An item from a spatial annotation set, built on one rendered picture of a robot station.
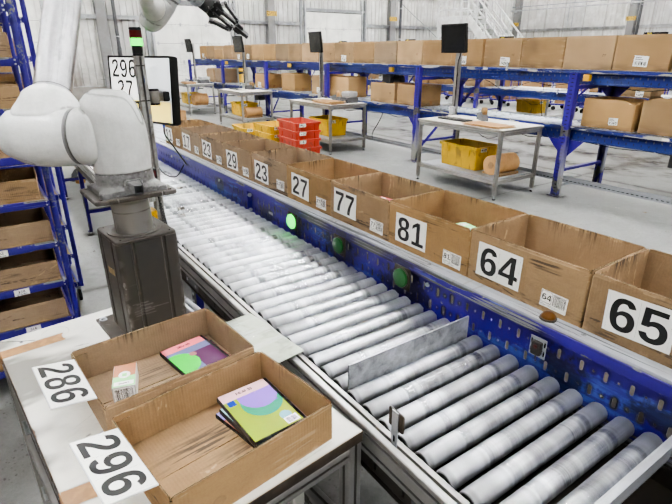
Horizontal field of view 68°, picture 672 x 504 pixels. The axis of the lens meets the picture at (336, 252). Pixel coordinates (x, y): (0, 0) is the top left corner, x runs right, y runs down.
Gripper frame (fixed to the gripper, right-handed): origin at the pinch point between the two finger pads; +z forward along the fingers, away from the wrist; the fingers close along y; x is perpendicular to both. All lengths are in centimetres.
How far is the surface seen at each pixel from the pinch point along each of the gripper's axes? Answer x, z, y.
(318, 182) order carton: -55, 52, -9
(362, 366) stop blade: -162, 32, 16
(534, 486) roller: -198, 43, 47
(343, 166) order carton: -27, 73, -10
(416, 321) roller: -139, 61, 19
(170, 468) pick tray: -188, -8, -6
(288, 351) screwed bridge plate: -151, 25, -5
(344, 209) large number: -75, 57, -1
